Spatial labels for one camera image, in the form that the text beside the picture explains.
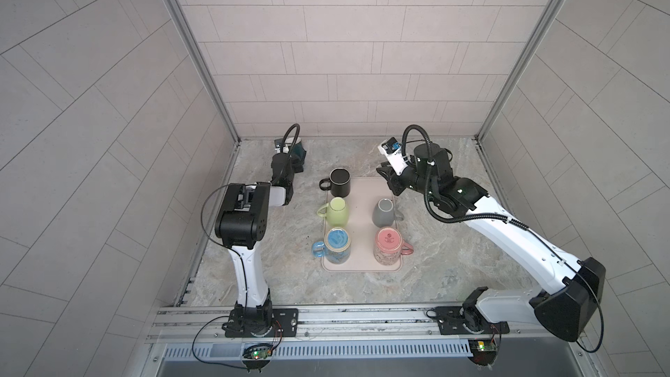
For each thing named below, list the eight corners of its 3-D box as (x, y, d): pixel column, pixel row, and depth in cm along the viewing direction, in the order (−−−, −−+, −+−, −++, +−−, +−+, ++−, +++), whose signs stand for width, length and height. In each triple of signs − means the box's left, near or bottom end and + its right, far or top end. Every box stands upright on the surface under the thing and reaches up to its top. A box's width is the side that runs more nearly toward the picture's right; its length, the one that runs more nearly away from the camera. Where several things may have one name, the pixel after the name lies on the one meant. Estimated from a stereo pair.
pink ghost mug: (374, 265, 83) (377, 253, 74) (372, 241, 88) (376, 227, 79) (409, 265, 83) (417, 253, 74) (406, 241, 88) (412, 227, 79)
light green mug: (318, 226, 91) (316, 214, 84) (320, 209, 95) (318, 196, 88) (348, 226, 91) (348, 214, 84) (348, 209, 95) (348, 196, 88)
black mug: (322, 193, 100) (320, 179, 93) (327, 179, 105) (325, 164, 97) (347, 198, 99) (347, 185, 92) (351, 184, 103) (351, 169, 96)
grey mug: (372, 227, 91) (374, 216, 84) (371, 210, 95) (373, 198, 88) (401, 227, 91) (406, 216, 84) (399, 210, 95) (403, 198, 88)
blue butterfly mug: (314, 263, 82) (310, 252, 74) (316, 240, 87) (313, 227, 79) (350, 264, 82) (351, 252, 74) (350, 240, 87) (351, 227, 79)
